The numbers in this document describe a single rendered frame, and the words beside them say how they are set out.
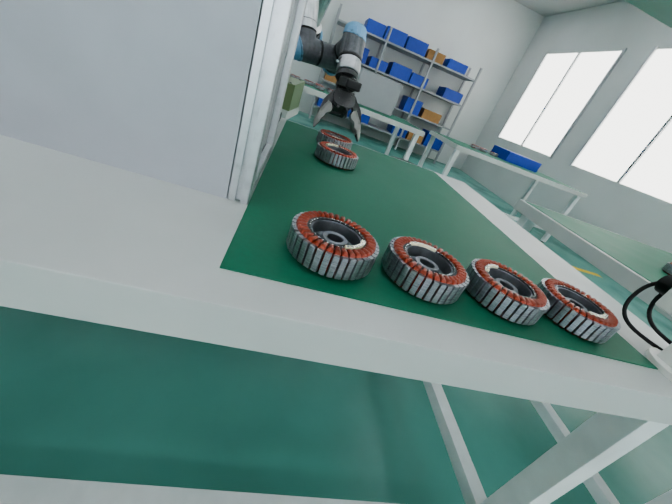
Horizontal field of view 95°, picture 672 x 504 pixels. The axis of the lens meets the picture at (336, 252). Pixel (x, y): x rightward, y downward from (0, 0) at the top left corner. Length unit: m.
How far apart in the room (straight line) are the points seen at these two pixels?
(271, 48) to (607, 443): 0.80
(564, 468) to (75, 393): 1.17
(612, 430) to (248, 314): 0.65
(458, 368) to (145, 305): 0.31
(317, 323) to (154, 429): 0.83
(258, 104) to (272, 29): 0.08
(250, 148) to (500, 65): 8.26
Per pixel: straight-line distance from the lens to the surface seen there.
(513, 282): 0.53
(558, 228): 1.50
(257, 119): 0.43
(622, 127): 6.01
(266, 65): 0.43
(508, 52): 8.64
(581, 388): 0.49
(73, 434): 1.10
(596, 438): 0.79
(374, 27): 7.13
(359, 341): 0.31
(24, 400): 1.18
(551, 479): 0.85
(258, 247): 0.36
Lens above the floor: 0.94
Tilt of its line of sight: 28 degrees down
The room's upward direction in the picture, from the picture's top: 22 degrees clockwise
